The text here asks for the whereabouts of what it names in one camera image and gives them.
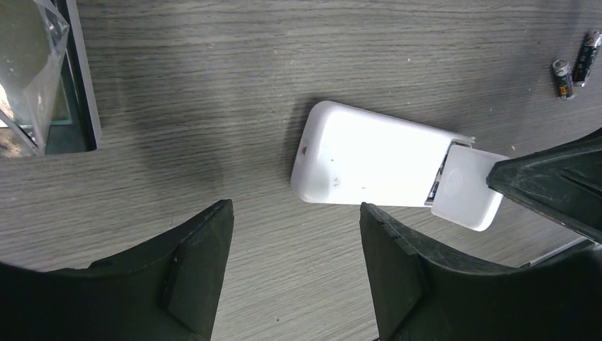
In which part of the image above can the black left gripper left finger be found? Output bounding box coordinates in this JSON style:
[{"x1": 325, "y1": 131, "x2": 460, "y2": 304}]
[{"x1": 1, "y1": 200, "x2": 234, "y2": 340}]

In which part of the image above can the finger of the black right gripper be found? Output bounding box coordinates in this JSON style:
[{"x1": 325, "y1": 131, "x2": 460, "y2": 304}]
[{"x1": 486, "y1": 129, "x2": 601, "y2": 244}]

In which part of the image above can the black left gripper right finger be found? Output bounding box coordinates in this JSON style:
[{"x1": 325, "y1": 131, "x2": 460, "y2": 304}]
[{"x1": 359, "y1": 203, "x2": 601, "y2": 340}]

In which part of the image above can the white battery cover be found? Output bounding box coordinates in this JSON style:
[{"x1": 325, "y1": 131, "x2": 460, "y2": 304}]
[{"x1": 431, "y1": 144, "x2": 509, "y2": 232}]

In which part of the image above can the white remote control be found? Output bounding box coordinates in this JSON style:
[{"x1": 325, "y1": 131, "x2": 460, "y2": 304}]
[{"x1": 290, "y1": 101, "x2": 475, "y2": 207}]

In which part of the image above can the white rectangular box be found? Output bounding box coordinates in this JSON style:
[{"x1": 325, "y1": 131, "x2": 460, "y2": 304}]
[{"x1": 1, "y1": 1, "x2": 102, "y2": 158}]

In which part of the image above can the black battery upper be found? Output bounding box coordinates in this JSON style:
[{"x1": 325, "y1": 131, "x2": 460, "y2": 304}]
[{"x1": 572, "y1": 30, "x2": 601, "y2": 87}]

